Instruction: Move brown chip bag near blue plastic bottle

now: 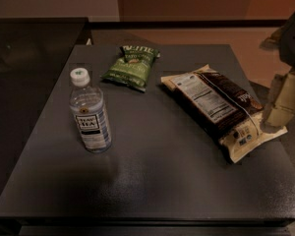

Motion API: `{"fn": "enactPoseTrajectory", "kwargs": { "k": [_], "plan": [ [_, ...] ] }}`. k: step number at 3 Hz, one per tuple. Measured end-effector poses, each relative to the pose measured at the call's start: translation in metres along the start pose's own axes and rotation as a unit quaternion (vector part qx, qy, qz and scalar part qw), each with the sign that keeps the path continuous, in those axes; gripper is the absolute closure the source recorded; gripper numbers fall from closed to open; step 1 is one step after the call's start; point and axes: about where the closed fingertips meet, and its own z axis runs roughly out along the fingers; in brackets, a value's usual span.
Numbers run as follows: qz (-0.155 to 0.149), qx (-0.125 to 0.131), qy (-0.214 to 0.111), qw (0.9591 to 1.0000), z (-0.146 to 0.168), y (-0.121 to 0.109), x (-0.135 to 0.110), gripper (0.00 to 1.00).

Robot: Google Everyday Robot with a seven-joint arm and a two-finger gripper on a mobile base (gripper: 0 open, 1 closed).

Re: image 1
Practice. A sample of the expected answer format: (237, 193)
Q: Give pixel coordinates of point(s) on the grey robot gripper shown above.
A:
(294, 39)

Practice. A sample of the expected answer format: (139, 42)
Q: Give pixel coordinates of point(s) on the brown chip bag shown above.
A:
(227, 112)

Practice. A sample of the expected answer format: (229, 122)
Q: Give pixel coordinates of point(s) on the green chip bag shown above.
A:
(132, 69)

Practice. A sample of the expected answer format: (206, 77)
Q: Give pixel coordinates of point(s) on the clear plastic tea bottle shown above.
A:
(89, 111)

